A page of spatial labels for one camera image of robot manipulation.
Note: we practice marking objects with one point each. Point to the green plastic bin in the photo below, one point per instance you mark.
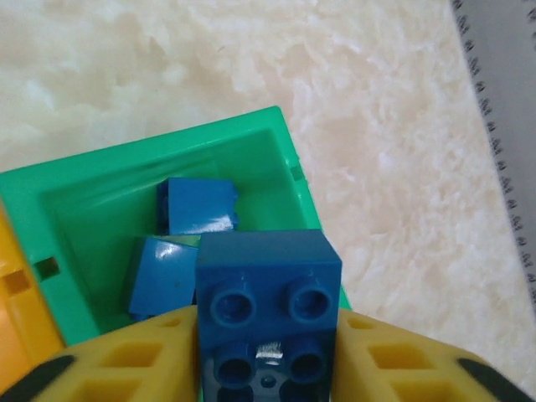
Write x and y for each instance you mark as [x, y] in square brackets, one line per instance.
[104, 167]

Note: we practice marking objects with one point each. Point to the dark blue square lego brick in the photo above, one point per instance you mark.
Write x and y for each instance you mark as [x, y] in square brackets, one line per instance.
[268, 268]

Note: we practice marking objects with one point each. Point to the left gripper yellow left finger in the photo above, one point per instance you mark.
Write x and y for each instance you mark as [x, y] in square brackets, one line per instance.
[125, 368]

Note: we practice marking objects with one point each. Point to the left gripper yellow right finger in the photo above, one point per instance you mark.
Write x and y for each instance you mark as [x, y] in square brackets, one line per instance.
[398, 368]

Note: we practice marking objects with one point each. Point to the yellow plastic bin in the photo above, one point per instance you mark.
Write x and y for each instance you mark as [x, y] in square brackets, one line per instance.
[21, 310]

